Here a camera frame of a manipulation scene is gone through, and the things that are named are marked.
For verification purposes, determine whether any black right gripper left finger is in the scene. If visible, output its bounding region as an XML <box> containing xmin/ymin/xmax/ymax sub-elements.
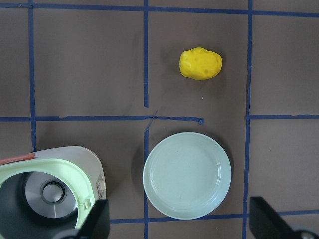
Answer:
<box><xmin>56</xmin><ymin>199</ymin><xmax>110</xmax><ymax>239</ymax></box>

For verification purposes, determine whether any yellow toy potato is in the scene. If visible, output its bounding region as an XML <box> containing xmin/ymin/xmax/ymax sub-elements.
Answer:
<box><xmin>179</xmin><ymin>47</ymin><xmax>223</xmax><ymax>81</ymax></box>

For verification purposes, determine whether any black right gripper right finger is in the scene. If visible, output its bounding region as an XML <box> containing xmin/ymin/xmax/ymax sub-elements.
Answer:
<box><xmin>249</xmin><ymin>197</ymin><xmax>319</xmax><ymax>239</ymax></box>

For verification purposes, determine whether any pale green plate right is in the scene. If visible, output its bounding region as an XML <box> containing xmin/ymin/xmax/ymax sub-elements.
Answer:
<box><xmin>143</xmin><ymin>132</ymin><xmax>232</xmax><ymax>220</ymax></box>

